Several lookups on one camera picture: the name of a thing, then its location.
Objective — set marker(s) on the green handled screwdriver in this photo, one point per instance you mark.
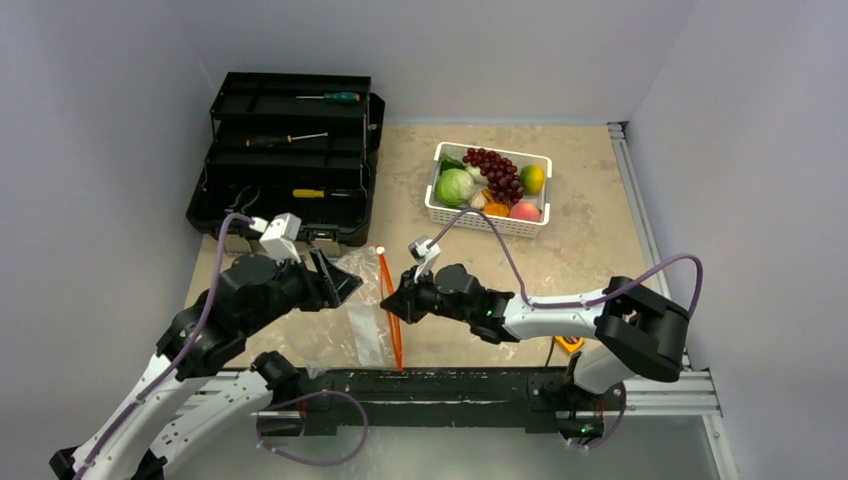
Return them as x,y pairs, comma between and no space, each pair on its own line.
335,98

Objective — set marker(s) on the yellow handled screwdriver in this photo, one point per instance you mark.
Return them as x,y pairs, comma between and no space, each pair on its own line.
326,193

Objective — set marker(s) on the pink peach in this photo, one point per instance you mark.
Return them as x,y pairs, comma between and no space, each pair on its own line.
525,211

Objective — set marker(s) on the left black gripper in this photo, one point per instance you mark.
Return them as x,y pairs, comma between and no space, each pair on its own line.
333,286

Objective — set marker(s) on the black pliers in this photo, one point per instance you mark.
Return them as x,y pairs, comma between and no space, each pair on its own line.
245,199

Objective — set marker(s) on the red grape bunch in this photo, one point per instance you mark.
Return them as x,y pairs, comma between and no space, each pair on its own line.
501,172

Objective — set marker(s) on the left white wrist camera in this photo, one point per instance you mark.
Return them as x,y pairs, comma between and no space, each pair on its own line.
278,236

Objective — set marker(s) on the black open toolbox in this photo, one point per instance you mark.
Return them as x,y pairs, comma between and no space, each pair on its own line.
258,103

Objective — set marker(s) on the green yellow mango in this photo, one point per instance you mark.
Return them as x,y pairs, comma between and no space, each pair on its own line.
532,178

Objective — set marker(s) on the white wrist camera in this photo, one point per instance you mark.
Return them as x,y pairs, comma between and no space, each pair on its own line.
278,236
425,252

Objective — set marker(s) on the green leafy vegetable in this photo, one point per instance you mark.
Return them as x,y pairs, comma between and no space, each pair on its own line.
447,162

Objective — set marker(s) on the black yellow screwdriver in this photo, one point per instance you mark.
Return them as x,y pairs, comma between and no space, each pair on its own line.
271,141

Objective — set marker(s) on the garlic bulb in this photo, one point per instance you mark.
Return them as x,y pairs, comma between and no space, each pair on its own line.
479,200

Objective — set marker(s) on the yellow tape measure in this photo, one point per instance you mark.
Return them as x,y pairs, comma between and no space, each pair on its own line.
570,345

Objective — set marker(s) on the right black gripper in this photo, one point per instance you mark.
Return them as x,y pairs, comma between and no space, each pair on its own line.
411,295

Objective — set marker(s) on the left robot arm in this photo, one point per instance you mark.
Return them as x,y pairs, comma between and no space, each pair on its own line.
145,438

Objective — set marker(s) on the clear orange zip bag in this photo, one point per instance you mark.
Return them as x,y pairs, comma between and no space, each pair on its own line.
355,335

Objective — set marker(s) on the green cabbage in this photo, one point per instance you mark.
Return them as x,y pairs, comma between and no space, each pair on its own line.
454,188

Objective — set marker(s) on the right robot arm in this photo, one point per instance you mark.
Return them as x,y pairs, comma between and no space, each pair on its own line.
639,332

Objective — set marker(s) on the white radish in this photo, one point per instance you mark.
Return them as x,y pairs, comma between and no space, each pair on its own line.
476,175

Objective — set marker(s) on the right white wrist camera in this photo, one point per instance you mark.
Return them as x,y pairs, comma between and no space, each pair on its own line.
425,252

